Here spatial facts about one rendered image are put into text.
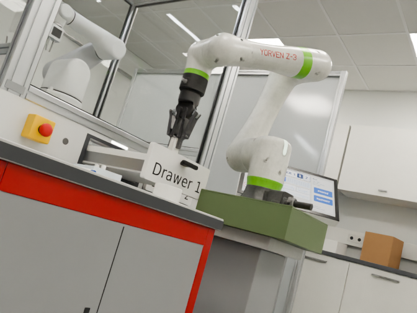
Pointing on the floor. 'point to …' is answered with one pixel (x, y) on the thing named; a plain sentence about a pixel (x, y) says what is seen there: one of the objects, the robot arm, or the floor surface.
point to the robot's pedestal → (242, 272)
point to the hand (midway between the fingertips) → (173, 148)
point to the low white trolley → (94, 241)
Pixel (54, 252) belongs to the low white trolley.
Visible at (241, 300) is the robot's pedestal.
